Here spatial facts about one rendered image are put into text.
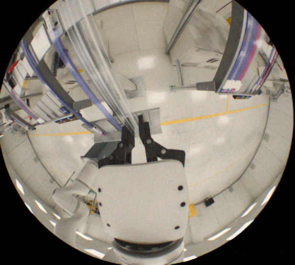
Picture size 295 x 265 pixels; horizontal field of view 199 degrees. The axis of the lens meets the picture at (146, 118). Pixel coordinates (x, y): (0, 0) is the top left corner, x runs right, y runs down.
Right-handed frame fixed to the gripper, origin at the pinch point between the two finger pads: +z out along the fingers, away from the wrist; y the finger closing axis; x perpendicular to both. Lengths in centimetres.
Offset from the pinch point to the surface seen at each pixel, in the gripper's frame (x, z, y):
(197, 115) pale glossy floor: -82, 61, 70
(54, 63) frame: 31, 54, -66
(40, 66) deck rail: 24.6, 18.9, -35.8
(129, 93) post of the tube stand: -41, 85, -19
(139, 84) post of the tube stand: -35, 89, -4
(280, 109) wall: -68, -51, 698
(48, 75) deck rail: 18.3, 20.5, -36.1
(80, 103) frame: -4.9, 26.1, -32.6
